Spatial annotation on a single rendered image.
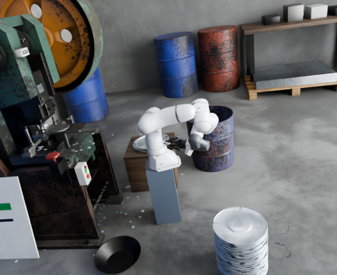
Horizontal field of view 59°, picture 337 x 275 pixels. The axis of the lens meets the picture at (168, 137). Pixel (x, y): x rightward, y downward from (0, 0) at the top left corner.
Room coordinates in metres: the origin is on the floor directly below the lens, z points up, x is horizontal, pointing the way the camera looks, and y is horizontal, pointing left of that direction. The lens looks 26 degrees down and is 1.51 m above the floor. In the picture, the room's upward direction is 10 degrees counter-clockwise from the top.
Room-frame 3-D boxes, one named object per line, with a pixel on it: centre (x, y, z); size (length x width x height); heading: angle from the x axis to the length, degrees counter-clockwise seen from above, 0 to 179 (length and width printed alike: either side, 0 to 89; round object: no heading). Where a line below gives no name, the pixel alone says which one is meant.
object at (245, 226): (1.23, -0.30, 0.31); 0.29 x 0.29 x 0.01
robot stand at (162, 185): (1.77, 0.10, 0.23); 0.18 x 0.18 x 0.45; 89
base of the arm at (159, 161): (1.77, 0.06, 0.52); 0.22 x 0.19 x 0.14; 89
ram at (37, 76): (1.92, 0.80, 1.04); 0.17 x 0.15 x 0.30; 79
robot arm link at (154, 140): (1.80, 0.08, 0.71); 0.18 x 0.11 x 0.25; 161
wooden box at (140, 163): (2.29, 0.16, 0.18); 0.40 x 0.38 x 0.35; 82
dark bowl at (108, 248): (1.41, 0.44, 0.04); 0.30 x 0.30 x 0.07
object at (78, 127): (1.89, 0.67, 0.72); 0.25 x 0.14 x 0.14; 79
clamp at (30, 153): (1.76, 0.87, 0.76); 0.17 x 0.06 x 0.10; 169
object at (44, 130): (1.93, 0.83, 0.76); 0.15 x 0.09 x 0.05; 169
